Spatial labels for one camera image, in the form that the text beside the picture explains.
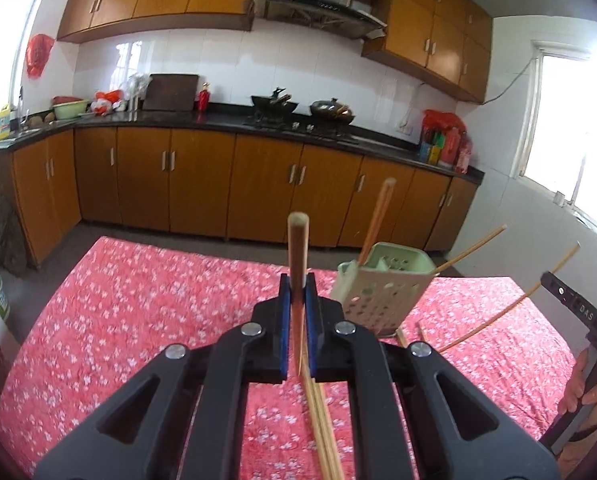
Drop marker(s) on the metal sink faucet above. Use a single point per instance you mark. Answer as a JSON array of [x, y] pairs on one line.
[[21, 107]]

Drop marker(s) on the red bottle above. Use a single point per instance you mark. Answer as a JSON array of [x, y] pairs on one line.
[[204, 100]]

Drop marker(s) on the black gas stove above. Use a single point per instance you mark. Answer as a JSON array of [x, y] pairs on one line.
[[298, 127]]

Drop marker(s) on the thin bamboo chopstick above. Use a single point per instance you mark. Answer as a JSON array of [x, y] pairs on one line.
[[473, 247], [508, 302]]

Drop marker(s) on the red floral tablecloth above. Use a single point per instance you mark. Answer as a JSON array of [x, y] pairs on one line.
[[128, 310]]

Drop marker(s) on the dark sack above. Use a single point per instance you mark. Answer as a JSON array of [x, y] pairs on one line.
[[9, 235]]

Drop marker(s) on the wooden base cabinets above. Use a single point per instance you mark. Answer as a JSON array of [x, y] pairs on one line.
[[203, 185]]

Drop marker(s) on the window beside sink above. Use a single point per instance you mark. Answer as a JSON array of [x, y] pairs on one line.
[[3, 35]]

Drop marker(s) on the black wok with lid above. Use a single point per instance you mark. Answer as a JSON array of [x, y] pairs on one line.
[[332, 110]]

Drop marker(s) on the light bamboo chopstick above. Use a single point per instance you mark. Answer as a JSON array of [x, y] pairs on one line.
[[317, 425], [403, 337], [331, 445]]

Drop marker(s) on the black kitchen countertop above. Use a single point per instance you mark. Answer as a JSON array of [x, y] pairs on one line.
[[218, 120]]

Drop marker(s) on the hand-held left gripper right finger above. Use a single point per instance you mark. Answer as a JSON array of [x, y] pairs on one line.
[[311, 332]]

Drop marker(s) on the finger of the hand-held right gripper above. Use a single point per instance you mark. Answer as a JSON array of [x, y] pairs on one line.
[[573, 301]]

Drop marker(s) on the group of condiment bottles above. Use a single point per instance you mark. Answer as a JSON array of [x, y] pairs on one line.
[[446, 140]]

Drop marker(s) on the reddish wooden chopstick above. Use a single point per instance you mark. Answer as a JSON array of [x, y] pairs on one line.
[[378, 220]]

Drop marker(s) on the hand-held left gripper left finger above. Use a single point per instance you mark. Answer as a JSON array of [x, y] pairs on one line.
[[284, 332]]

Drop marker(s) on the hanging red plastic bag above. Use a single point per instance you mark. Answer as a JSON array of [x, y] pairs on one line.
[[39, 55]]

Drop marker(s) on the person's right hand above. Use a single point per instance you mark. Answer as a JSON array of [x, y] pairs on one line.
[[573, 385]]

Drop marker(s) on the green perforated utensil holder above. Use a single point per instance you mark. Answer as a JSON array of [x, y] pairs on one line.
[[378, 290]]

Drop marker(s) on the clear plastic bag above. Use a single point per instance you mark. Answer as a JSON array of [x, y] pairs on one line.
[[134, 91]]

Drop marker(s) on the green plastic basin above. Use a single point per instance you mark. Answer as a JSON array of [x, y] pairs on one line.
[[71, 110]]

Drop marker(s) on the small red plastic bag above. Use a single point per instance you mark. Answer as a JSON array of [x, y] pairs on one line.
[[106, 100]]

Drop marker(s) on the window with white frame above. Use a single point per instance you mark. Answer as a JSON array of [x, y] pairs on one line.
[[578, 135]]

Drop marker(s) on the steel range hood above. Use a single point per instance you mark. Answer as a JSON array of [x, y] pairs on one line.
[[318, 5]]

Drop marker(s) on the yellow detergent bottle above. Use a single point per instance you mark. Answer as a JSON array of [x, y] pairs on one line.
[[2, 124]]

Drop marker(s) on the white wall socket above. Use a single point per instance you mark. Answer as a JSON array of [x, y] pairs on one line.
[[404, 126]]

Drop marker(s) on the tall wooden wall cabinets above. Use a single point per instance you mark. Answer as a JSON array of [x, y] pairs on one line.
[[428, 25]]

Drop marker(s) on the dark wooden cutting board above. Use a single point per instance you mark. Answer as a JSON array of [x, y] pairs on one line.
[[171, 92]]

